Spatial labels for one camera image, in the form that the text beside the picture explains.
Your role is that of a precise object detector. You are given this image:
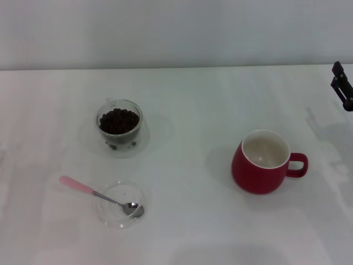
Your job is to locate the small clear glass dish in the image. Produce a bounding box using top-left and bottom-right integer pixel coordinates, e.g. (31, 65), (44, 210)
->
(95, 179), (152, 230)

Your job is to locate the pile of coffee beans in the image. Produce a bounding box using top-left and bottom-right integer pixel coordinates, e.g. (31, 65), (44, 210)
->
(99, 108), (140, 135)

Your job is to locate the clear glass saucer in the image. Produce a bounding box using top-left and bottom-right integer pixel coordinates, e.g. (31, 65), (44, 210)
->
(92, 121), (152, 160)

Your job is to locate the pink handled metal spoon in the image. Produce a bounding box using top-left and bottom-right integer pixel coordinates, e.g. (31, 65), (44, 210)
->
(58, 176), (145, 219)

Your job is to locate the clear glass cup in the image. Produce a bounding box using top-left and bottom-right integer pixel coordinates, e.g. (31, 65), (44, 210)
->
(95, 97), (143, 146)

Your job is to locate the red ceramic mug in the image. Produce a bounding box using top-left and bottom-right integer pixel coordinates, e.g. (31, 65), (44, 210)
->
(231, 129), (309, 195)

